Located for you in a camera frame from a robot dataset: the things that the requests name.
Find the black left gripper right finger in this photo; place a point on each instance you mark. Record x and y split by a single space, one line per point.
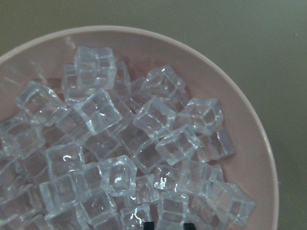
189 226

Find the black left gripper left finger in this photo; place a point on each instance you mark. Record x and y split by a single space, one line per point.
149 225

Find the pile of ice cubes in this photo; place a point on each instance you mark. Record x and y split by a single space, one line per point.
105 152

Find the pink bowl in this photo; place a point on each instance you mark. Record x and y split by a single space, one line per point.
252 167

